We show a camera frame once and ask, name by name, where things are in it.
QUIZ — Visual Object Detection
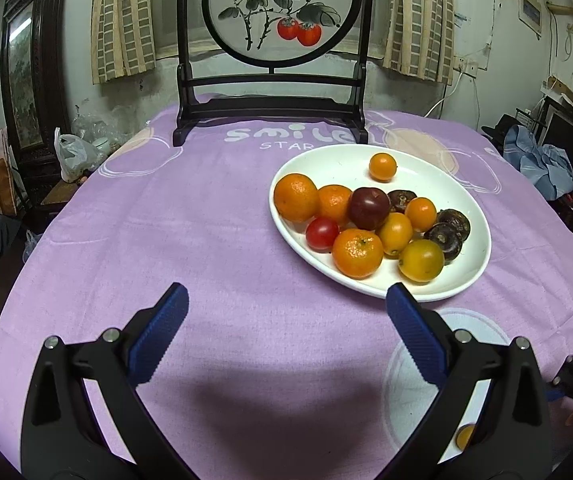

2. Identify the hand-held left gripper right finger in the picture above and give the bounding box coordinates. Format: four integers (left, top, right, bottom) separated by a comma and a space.
380, 283, 553, 480

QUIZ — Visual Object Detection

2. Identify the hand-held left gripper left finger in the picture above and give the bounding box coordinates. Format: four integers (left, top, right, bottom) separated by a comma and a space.
20, 282, 198, 480

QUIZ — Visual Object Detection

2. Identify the yellow tomato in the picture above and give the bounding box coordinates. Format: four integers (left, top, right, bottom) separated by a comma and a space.
398, 239, 444, 282

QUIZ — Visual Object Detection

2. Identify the dark water chestnut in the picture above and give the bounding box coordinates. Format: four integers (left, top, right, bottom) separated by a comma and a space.
436, 208, 471, 241
387, 189, 418, 214
423, 223, 463, 262

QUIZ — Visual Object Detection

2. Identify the orange tangerine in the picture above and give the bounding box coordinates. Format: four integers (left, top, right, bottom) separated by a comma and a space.
273, 173, 320, 223
331, 228, 384, 280
317, 185, 353, 226

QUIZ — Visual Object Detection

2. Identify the orange oval tomato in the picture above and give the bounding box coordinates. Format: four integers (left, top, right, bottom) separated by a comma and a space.
377, 212, 414, 258

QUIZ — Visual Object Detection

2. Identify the dark red plum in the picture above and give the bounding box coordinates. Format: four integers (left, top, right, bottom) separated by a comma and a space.
349, 187, 391, 231

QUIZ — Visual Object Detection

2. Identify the red cherry tomato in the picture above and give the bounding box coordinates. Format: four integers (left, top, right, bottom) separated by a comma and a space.
305, 217, 340, 253

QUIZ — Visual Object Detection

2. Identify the white oval plate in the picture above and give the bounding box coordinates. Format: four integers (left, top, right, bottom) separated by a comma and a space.
269, 144, 492, 302

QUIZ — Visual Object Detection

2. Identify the purple printed tablecloth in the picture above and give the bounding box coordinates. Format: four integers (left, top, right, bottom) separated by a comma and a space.
0, 92, 573, 480

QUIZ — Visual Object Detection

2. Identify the white plastic bag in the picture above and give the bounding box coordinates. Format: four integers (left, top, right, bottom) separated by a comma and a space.
54, 127, 102, 183

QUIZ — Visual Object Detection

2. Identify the blue cloth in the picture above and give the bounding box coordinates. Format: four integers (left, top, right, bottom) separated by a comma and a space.
503, 125, 573, 200

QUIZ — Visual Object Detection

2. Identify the clear plastic bag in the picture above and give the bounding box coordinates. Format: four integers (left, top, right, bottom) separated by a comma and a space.
71, 112, 127, 153

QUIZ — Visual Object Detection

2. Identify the dark framed painted table screen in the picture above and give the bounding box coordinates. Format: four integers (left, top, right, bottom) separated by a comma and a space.
172, 0, 369, 148

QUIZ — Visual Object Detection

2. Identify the dark wood framed panel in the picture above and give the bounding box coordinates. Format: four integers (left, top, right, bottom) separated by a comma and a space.
0, 0, 72, 161

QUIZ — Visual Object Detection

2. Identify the checked beige curtain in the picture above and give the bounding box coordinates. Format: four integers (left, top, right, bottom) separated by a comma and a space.
382, 0, 454, 85
90, 0, 157, 85

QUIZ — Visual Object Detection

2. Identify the white cable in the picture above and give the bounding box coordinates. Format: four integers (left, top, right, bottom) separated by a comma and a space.
426, 72, 467, 118

